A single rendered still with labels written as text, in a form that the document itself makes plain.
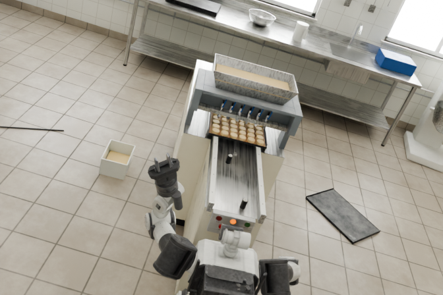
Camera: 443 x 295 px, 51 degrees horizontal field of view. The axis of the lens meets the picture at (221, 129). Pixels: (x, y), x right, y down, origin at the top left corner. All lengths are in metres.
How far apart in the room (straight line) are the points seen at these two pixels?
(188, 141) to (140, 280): 0.96
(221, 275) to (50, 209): 1.97
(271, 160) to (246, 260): 1.36
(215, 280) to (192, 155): 1.48
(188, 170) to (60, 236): 0.97
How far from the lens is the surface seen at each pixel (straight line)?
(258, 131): 3.19
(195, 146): 3.13
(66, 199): 3.65
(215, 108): 3.02
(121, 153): 4.10
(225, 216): 2.53
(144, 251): 3.37
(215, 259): 1.89
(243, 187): 2.76
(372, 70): 5.47
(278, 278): 1.97
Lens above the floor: 2.46
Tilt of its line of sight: 30 degrees down
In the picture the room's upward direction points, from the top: 18 degrees clockwise
